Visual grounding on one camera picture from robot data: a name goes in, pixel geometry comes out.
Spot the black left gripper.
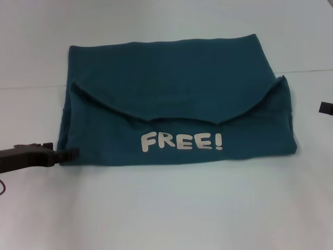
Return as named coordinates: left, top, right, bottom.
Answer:
left=0, top=142, right=80, bottom=176

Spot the teal blue shirt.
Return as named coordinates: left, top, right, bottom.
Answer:
left=56, top=33, right=300, bottom=168

